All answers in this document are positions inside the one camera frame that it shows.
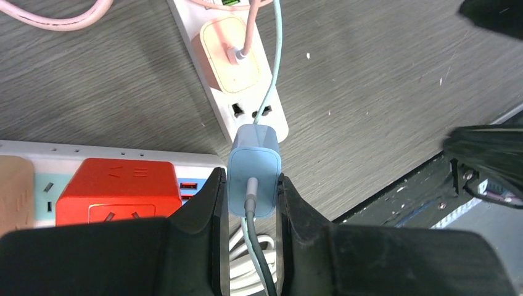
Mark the red cube socket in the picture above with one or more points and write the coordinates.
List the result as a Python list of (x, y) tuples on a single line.
[(104, 190)]

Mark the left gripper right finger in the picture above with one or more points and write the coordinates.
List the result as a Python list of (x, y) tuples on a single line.
[(319, 257)]

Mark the small white power strip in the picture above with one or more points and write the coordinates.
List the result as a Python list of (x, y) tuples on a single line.
[(260, 103)]

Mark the tan cube socket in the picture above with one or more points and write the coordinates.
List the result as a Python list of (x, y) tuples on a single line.
[(17, 194)]

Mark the light blue charger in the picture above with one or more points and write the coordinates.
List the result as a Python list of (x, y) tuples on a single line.
[(254, 166)]

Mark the long white colourful power strip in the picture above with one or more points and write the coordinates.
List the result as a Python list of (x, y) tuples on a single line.
[(55, 165)]

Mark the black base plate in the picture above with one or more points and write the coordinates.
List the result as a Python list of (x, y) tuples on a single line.
[(423, 198)]

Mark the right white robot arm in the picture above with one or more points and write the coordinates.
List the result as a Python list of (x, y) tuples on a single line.
[(487, 159)]

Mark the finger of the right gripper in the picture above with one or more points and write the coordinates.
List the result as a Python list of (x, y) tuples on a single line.
[(499, 16)]

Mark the pink small charger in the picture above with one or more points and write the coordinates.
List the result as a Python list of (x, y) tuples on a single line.
[(216, 46)]

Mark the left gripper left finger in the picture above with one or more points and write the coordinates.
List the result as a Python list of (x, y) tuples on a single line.
[(183, 254)]

